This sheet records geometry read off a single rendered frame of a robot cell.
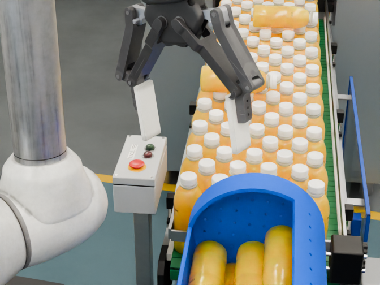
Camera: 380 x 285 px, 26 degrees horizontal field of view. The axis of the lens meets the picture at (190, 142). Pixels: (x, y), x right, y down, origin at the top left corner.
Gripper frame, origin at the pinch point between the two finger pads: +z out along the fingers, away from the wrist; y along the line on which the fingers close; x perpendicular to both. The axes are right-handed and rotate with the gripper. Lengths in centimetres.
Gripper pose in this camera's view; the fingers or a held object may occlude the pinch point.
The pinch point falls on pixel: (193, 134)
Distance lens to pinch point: 98.0
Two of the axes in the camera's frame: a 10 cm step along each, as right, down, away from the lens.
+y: -7.9, -1.1, 6.1
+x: -6.0, 3.6, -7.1
